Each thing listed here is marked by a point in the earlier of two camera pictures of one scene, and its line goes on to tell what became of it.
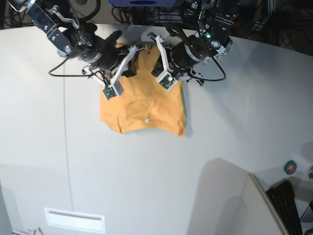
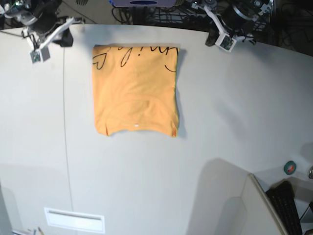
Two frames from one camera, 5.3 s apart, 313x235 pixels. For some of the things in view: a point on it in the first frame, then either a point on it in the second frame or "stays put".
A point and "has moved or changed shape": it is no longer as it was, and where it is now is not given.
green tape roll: [290, 167] stays put
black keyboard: [282, 195] stays put
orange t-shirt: [144, 105] has moved or changed shape
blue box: [144, 3] stays put
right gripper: [185, 55] → [235, 20]
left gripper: [105, 57] → [43, 23]
